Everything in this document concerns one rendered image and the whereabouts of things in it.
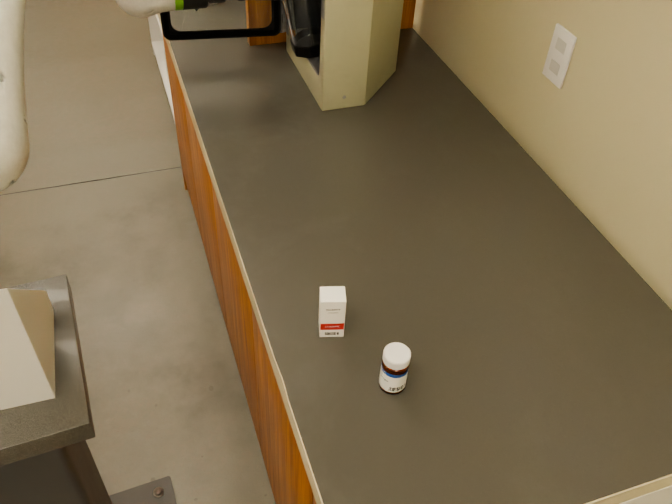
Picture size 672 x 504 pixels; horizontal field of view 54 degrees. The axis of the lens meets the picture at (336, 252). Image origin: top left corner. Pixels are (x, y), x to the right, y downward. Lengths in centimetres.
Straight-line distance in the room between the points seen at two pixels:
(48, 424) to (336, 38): 98
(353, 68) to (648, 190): 70
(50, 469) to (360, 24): 108
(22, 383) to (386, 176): 81
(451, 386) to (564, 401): 17
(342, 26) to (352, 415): 88
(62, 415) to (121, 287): 151
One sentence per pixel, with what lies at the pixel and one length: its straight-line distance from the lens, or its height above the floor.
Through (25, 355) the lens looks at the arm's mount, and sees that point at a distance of 100.
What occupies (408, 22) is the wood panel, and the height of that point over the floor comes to 96.
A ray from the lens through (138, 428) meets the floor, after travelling 215.
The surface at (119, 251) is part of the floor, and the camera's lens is 267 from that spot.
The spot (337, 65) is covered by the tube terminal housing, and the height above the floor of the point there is 106.
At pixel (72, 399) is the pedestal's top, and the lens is 107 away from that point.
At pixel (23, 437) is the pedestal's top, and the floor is 94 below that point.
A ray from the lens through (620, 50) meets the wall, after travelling 136.
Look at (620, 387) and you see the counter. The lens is 115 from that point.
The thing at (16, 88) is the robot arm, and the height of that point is 135.
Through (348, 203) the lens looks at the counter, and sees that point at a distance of 134.
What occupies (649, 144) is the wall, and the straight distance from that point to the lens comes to 132.
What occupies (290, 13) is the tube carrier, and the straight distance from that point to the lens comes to 163.
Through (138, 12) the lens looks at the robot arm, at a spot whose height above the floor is 117.
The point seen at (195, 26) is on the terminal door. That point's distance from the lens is 182.
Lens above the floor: 179
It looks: 44 degrees down
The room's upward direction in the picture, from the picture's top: 4 degrees clockwise
